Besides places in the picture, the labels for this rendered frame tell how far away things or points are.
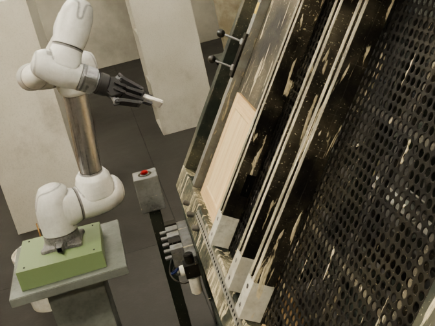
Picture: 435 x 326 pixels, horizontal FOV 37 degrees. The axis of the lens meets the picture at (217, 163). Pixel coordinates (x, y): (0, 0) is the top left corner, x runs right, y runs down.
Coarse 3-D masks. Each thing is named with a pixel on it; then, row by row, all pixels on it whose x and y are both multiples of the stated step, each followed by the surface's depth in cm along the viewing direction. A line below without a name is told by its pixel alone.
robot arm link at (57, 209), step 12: (48, 192) 280; (60, 192) 281; (72, 192) 286; (36, 204) 282; (48, 204) 279; (60, 204) 280; (72, 204) 283; (36, 216) 285; (48, 216) 280; (60, 216) 281; (72, 216) 284; (48, 228) 282; (60, 228) 282; (72, 228) 286
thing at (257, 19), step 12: (264, 0) 278; (264, 12) 280; (252, 24) 280; (252, 36) 282; (252, 48) 284; (240, 60) 285; (240, 72) 286; (228, 84) 291; (228, 96) 289; (228, 108) 291; (216, 120) 293; (216, 132) 293; (216, 144) 295; (204, 156) 297; (204, 168) 298; (204, 180) 300
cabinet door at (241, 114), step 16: (240, 96) 275; (240, 112) 269; (224, 128) 285; (240, 128) 264; (224, 144) 280; (240, 144) 258; (224, 160) 273; (208, 176) 288; (224, 176) 267; (208, 192) 281; (224, 192) 260; (208, 208) 274
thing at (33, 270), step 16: (96, 224) 306; (32, 240) 303; (96, 240) 287; (32, 256) 284; (48, 256) 280; (64, 256) 277; (80, 256) 274; (96, 256) 275; (16, 272) 270; (32, 272) 271; (48, 272) 273; (64, 272) 274; (80, 272) 276
